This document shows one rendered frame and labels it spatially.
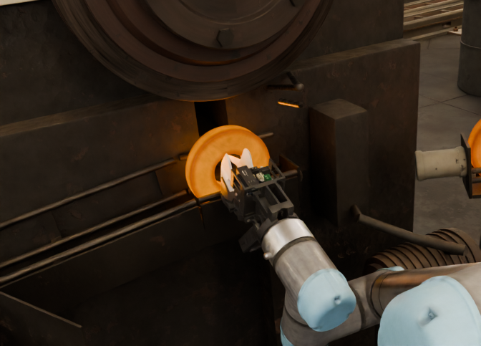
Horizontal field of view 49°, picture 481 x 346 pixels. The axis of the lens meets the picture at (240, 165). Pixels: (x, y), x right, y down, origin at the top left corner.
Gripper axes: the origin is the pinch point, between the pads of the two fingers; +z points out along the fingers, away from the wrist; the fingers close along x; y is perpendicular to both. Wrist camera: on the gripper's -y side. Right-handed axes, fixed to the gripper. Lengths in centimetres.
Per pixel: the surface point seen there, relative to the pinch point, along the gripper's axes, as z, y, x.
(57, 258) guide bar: -5.3, -4.9, 32.0
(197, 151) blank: 0.6, 4.3, 5.6
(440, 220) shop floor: 29, -88, -104
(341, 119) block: -2.5, 5.7, -21.2
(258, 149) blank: -0.5, 2.1, -5.5
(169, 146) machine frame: 7.0, 1.5, 8.7
